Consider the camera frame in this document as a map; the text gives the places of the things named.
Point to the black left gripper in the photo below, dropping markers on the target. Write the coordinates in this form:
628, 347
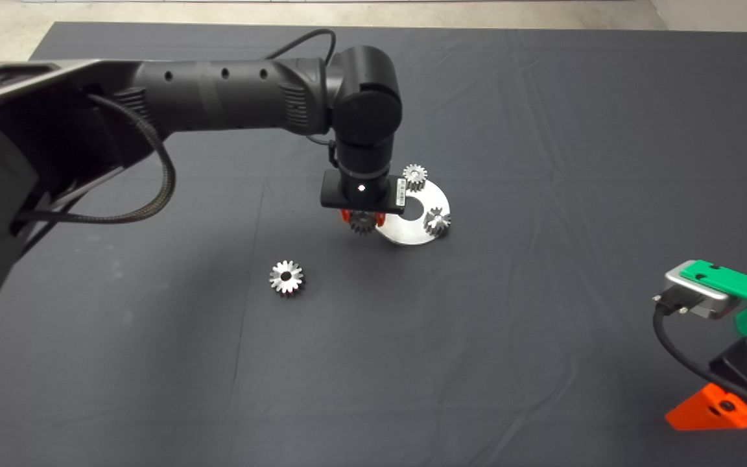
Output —
364, 194

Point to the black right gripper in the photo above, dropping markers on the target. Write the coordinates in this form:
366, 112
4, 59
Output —
746, 371

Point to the small steel gear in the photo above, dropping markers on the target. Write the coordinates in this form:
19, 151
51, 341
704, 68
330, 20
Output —
437, 222
362, 225
415, 178

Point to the large steel gear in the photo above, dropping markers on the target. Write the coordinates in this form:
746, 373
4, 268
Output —
286, 279

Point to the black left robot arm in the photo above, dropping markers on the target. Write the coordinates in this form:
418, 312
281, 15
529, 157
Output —
231, 97

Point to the round metal plate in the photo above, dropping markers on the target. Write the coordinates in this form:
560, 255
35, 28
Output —
412, 235

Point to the dark grey table cloth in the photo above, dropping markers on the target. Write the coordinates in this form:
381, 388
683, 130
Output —
542, 130

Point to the silver right camera box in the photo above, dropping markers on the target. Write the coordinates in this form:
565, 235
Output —
703, 299

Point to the green right camera mount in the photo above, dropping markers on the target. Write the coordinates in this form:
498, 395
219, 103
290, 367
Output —
736, 283

